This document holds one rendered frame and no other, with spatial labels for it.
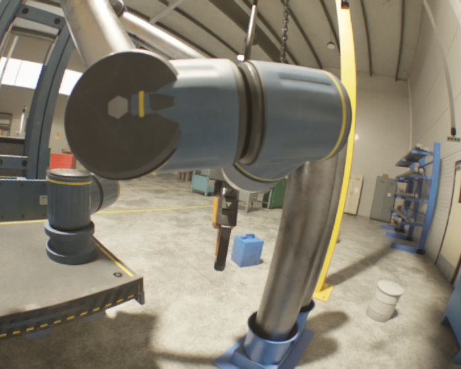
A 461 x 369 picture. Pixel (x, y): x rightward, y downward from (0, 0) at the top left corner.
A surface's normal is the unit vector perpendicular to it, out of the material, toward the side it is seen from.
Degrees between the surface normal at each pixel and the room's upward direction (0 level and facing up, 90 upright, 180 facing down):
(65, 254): 23
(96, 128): 90
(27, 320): 90
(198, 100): 92
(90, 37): 100
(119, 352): 0
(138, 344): 0
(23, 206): 90
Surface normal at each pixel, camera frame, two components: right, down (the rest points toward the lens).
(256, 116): -0.52, 0.33
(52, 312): 0.85, 0.18
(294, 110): 0.23, 0.29
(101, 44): 0.27, 0.08
